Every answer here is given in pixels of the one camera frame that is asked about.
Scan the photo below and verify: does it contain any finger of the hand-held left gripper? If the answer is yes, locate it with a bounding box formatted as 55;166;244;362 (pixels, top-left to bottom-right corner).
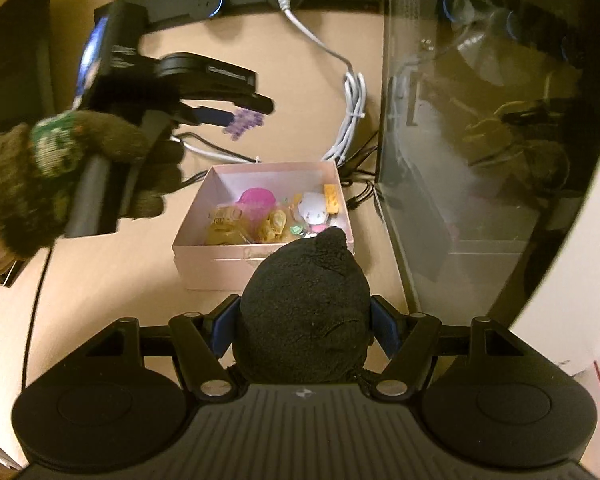
180;104;231;127
180;92;276;114

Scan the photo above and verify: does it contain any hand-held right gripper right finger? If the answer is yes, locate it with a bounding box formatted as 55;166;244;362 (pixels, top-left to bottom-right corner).
370;295;526;401

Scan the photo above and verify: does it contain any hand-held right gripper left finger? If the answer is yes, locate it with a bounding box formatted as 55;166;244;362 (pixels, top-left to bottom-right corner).
87;296;241;403

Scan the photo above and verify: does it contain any purple plastic toy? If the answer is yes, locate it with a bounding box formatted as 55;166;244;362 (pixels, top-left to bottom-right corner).
224;107;267;142

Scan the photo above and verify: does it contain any pink cardboard box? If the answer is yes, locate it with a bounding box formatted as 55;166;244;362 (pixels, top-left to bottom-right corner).
172;161;355;292

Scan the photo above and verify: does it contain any black plush toy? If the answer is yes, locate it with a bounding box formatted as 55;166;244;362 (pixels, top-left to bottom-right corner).
231;226;373;386

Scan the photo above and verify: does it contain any golden toy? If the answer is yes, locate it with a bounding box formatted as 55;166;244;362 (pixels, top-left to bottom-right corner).
206;204;249;246
256;209;290;244

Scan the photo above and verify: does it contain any white pink pig toy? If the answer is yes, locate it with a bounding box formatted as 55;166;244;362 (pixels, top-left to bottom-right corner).
290;191;333;236

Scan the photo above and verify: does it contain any person's left hand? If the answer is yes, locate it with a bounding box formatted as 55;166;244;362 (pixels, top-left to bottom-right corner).
0;110;184;261

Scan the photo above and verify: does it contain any black computer monitor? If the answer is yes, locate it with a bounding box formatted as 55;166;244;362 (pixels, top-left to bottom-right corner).
0;0;56;133

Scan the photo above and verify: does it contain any glass panel computer case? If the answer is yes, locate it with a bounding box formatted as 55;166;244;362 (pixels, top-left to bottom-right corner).
375;0;600;311

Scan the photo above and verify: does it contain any thin white cable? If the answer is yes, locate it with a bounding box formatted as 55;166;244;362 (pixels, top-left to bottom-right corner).
180;140;261;164

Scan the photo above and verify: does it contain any thick white cable with plug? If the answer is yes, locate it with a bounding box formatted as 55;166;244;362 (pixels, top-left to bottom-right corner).
271;0;367;166

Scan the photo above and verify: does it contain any black cable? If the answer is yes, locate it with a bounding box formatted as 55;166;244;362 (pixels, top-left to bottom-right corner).
22;247;52;392
337;132;382;211

